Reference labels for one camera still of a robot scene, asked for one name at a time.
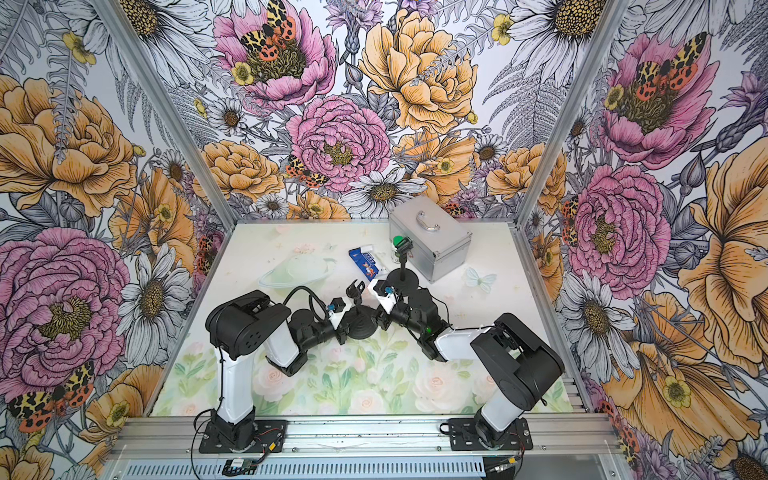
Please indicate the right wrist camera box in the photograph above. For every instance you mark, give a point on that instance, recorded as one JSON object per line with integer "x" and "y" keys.
{"x": 385, "y": 294}

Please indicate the black round stand base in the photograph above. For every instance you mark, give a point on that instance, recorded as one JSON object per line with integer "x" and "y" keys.
{"x": 404, "y": 281}

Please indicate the silver aluminium first aid case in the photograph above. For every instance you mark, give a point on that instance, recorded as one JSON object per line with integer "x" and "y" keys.
{"x": 440, "y": 242}

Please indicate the white bottle green cap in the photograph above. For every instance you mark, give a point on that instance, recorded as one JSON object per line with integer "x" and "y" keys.
{"x": 394, "y": 248}

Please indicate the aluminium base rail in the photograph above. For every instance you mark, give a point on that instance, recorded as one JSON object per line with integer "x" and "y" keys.
{"x": 159, "y": 438}

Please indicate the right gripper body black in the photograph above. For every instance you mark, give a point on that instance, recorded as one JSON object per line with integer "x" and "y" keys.
{"x": 401, "y": 315}

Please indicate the white perforated cable tray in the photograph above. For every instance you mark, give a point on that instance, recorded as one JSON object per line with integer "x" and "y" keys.
{"x": 310, "y": 468}

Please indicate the blue white bandage packet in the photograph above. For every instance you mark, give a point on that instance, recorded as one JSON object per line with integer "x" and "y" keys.
{"x": 365, "y": 259}

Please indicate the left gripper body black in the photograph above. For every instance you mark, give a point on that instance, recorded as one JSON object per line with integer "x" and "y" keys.
{"x": 340, "y": 333}

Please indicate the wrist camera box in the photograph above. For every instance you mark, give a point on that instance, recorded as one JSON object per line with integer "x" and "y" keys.
{"x": 385, "y": 294}
{"x": 336, "y": 308}

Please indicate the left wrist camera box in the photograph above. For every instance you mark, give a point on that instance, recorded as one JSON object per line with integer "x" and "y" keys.
{"x": 336, "y": 308}

